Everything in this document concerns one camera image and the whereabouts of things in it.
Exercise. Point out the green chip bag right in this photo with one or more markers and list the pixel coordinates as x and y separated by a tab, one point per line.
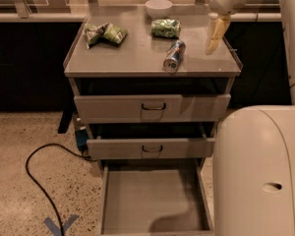
166	28

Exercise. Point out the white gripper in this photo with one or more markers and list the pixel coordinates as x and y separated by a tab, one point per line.
216	26

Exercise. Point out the grey middle drawer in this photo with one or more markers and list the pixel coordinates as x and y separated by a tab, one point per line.
150	148

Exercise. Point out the grey drawer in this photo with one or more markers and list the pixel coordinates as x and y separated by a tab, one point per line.
150	148
151	108
149	198

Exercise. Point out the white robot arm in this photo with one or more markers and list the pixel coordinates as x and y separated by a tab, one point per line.
253	163

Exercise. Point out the green chip bag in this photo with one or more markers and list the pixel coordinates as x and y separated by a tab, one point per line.
166	28
108	32

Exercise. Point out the grey top drawer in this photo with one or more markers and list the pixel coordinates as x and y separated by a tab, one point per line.
151	108

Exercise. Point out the grey metal drawer cabinet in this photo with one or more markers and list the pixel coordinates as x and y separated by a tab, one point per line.
136	68

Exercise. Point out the green chip bag left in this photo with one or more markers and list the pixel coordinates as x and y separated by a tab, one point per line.
108	32

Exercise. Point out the blue power box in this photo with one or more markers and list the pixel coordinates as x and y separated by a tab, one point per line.
81	140

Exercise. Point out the grey bottom drawer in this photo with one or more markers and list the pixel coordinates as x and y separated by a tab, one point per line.
149	198

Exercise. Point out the white bowl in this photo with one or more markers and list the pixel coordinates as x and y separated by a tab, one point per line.
158	9

